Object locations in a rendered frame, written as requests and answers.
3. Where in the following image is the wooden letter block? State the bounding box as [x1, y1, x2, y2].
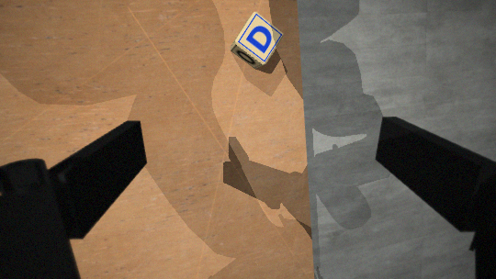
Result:
[230, 12, 284, 69]

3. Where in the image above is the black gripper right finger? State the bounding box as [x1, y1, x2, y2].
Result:
[376, 117, 496, 279]

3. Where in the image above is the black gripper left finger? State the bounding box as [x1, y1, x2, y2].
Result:
[0, 120, 147, 279]

